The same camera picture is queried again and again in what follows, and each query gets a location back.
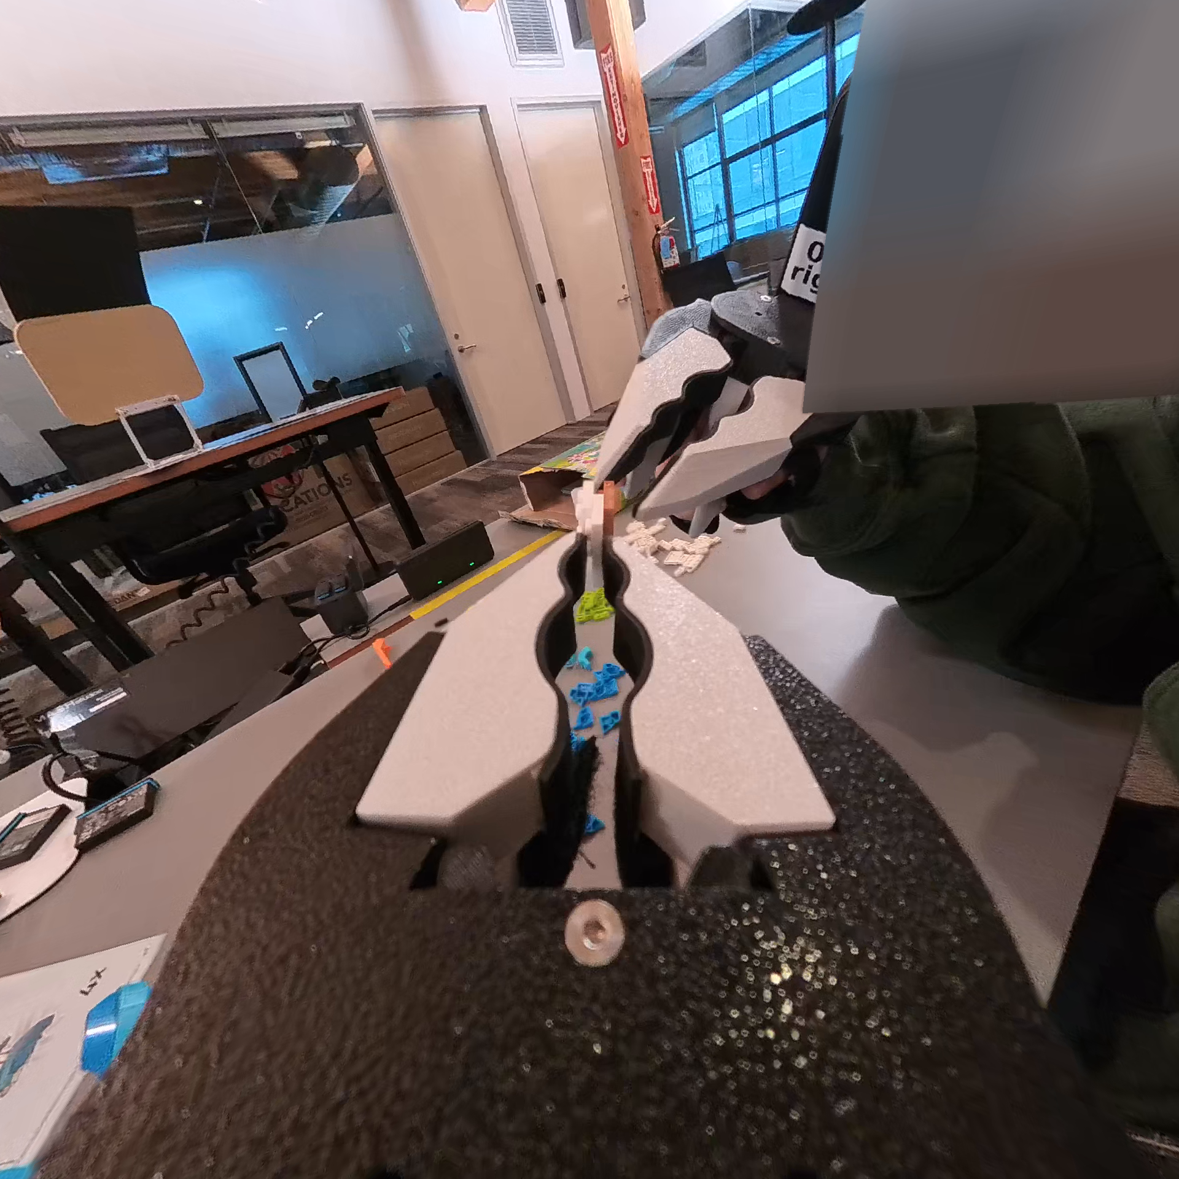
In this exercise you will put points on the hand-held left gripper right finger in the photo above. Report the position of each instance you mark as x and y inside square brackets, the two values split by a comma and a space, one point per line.
[727, 736]

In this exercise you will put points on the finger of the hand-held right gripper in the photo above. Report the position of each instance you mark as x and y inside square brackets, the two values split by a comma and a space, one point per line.
[736, 441]
[662, 386]

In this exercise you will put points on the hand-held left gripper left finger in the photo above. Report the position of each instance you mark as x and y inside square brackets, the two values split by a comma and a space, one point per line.
[459, 718]

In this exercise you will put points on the white and brown lego assembly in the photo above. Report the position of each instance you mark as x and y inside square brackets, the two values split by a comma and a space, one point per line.
[589, 517]

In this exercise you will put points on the person's right forearm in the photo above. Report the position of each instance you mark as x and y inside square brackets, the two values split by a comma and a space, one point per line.
[995, 543]

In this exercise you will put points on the pile of white lego pieces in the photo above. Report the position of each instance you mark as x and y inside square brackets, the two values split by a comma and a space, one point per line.
[677, 552]

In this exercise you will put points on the pile of turquoise lego pieces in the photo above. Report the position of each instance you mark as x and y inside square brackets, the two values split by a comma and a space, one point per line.
[579, 659]

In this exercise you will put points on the pile of blue lego pieces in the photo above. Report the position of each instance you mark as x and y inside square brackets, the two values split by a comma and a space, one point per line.
[598, 696]

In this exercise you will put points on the open printed lego box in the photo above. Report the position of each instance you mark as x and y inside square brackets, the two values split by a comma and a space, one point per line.
[552, 487]

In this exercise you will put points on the pile of lime lego pieces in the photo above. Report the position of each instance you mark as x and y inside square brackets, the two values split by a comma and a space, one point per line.
[596, 607]

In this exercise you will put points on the lego instruction booklet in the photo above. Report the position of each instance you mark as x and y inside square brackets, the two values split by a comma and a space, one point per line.
[55, 1004]

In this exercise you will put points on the person's right hand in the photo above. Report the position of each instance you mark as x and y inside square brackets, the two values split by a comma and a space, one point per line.
[782, 487]

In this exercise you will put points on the orange clip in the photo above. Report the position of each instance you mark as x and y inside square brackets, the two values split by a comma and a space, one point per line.
[382, 653]

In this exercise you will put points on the fire extinguisher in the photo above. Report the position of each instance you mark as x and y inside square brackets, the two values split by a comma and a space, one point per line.
[668, 247]

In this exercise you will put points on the yellow tape strip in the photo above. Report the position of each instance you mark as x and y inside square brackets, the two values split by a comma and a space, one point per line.
[478, 578]

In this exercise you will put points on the black box with green light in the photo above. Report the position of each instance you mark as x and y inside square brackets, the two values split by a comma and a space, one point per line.
[443, 567]

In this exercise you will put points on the white door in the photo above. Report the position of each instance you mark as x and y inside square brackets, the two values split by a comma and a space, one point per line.
[459, 275]
[579, 258]

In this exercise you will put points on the black charging dock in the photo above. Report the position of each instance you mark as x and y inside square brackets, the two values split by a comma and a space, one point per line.
[338, 604]

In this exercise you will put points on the red sign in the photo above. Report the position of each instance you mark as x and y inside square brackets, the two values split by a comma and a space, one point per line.
[650, 185]
[613, 92]

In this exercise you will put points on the large window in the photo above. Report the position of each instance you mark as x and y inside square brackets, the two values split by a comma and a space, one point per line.
[755, 148]

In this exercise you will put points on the plain cardboard box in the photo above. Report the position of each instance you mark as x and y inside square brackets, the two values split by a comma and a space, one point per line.
[419, 437]
[410, 406]
[432, 471]

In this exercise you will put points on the black flat case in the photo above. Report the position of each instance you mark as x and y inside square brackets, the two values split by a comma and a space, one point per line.
[203, 655]

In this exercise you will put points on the printed cardboard box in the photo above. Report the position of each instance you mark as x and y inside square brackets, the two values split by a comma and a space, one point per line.
[312, 493]

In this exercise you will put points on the black office chair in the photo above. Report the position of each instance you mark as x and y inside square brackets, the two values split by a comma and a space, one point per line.
[212, 539]

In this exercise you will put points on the wooden top desk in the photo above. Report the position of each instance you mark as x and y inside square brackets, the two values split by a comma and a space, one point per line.
[275, 432]

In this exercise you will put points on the small black blue device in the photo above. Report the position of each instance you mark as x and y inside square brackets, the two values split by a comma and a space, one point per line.
[114, 816]
[30, 836]

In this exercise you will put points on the air vent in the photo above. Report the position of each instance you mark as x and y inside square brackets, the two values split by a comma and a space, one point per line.
[531, 30]

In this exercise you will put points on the white framed tablet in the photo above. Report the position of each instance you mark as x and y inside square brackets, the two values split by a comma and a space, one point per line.
[159, 432]

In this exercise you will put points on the white round mat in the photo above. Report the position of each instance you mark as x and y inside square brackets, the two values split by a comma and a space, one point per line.
[37, 891]

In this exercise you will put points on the tan rounded board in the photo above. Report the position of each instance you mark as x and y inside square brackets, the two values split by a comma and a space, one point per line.
[102, 364]

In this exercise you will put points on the wooden post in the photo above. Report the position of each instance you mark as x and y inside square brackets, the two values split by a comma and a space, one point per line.
[635, 120]

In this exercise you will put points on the black wall screen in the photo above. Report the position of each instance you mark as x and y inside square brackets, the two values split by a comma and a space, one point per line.
[68, 262]

